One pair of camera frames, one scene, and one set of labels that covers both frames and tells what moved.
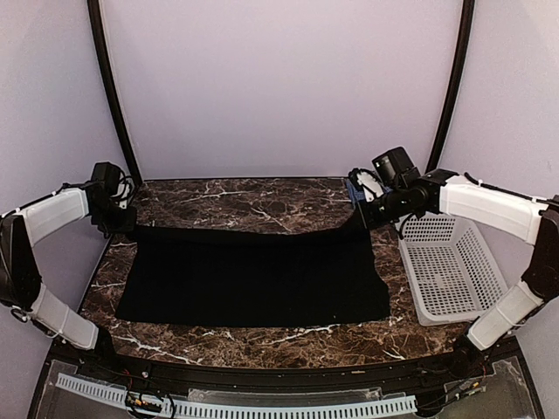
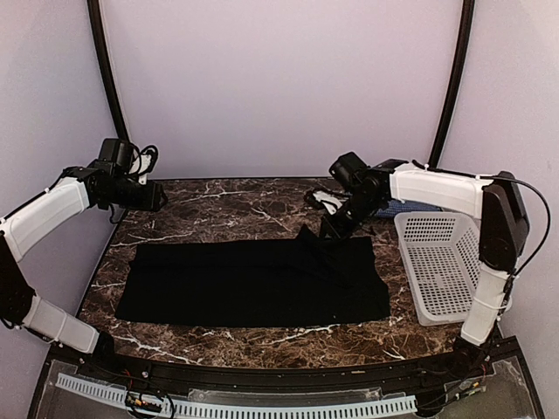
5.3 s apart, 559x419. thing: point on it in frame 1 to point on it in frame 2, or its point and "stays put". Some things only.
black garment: x=185 y=277 stays put
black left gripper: x=127 y=226 to x=151 y=202
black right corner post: x=468 y=14 stays put
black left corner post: x=94 y=10 stays put
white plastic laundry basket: x=452 y=271 stays put
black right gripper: x=369 y=222 to x=336 y=232
